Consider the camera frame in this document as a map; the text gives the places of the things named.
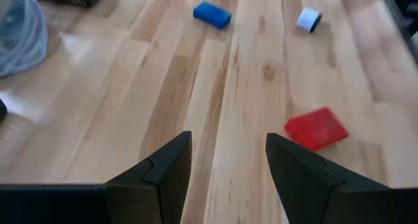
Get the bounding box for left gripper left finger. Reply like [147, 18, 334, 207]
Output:
[104, 131, 193, 224]

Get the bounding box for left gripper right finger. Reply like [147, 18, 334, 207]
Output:
[265, 133, 393, 224]

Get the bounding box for red multiport charger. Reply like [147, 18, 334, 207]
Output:
[283, 106, 349, 152]

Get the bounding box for white blue cube charger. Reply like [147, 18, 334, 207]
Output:
[295, 7, 323, 34]

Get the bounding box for blue charger block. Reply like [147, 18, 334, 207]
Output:
[192, 1, 233, 31]

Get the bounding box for coiled white cable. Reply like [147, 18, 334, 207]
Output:
[0, 0, 49, 80]

